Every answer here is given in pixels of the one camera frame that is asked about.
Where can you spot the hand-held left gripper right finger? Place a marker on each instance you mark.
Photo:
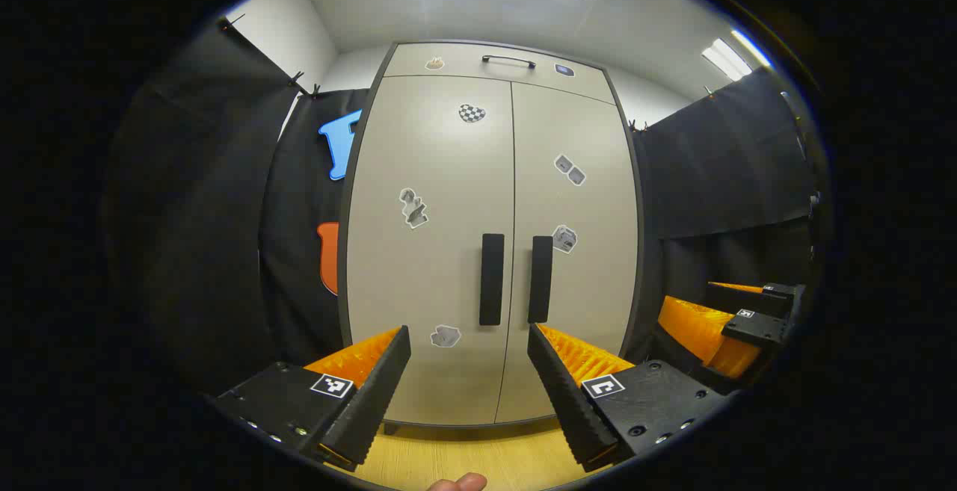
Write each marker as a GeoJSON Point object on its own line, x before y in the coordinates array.
{"type": "Point", "coordinates": [564, 401]}

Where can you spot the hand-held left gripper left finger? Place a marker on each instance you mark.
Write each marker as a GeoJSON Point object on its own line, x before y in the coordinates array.
{"type": "Point", "coordinates": [374, 394]}

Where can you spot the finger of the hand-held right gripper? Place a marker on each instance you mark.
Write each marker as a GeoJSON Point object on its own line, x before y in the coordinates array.
{"type": "Point", "coordinates": [740, 300]}
{"type": "Point", "coordinates": [755, 326]}

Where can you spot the beige cabinet door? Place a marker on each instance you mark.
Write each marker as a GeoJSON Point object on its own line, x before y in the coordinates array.
{"type": "Point", "coordinates": [583, 199]}
{"type": "Point", "coordinates": [426, 267]}

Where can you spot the double-door shoe cabinet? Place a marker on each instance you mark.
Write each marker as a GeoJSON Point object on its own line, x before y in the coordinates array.
{"type": "Point", "coordinates": [641, 252]}

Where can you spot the beige cabinet drawer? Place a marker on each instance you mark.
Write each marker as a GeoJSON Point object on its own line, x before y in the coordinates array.
{"type": "Point", "coordinates": [463, 61]}

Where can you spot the black backdrop cloth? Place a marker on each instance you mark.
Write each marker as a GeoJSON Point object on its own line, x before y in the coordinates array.
{"type": "Point", "coordinates": [194, 214]}
{"type": "Point", "coordinates": [725, 162]}

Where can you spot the small ceiling light panel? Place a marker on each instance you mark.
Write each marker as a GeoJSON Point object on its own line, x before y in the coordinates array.
{"type": "Point", "coordinates": [727, 57]}

